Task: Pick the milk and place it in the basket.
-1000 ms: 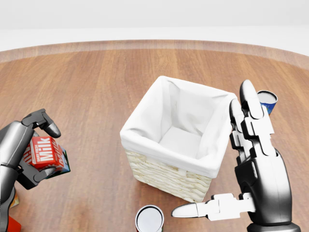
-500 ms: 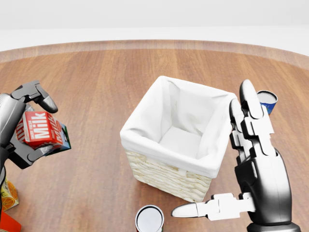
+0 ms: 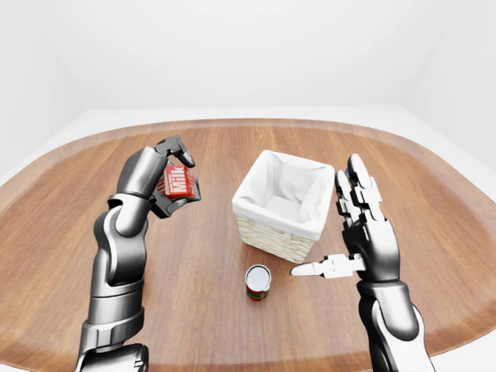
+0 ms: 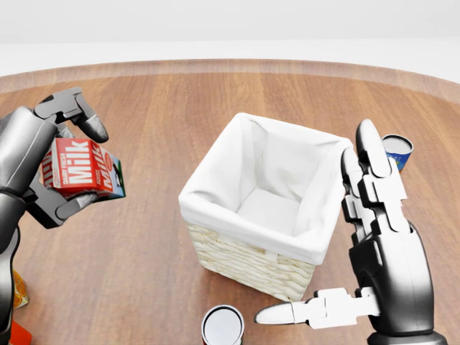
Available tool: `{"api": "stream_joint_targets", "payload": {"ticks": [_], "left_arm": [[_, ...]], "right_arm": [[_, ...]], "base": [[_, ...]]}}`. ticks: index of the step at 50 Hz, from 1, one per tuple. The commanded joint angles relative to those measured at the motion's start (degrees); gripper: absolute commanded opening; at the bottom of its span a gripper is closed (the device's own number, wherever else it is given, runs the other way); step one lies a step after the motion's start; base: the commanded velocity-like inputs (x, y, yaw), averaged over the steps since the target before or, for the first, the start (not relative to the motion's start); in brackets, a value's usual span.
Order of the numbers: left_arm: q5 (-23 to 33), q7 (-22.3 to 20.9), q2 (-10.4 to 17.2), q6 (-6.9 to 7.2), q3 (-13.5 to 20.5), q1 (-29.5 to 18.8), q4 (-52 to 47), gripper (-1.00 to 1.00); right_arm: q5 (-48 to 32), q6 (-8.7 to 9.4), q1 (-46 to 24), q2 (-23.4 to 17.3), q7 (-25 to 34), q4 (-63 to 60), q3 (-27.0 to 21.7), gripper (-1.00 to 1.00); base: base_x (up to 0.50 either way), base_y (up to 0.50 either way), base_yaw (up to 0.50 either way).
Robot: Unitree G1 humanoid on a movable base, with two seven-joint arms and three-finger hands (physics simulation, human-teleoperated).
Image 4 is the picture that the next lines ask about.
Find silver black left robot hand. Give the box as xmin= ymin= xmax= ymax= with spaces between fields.
xmin=0 ymin=87 xmax=109 ymax=230

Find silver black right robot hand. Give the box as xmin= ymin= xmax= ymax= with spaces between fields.
xmin=254 ymin=119 xmax=436 ymax=338

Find red milk carton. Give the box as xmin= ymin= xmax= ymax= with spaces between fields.
xmin=38 ymin=138 xmax=127 ymax=201

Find wicker basket with white liner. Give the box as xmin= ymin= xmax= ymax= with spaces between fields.
xmin=178 ymin=112 xmax=355 ymax=303

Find blue tin with silver lid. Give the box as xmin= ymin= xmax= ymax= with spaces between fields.
xmin=382 ymin=134 xmax=415 ymax=174

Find orange juice carton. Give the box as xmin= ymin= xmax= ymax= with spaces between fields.
xmin=12 ymin=269 xmax=30 ymax=310

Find red tin with silver lid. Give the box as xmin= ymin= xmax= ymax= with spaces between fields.
xmin=201 ymin=304 xmax=246 ymax=345

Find red box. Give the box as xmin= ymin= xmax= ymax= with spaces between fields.
xmin=8 ymin=320 xmax=33 ymax=345

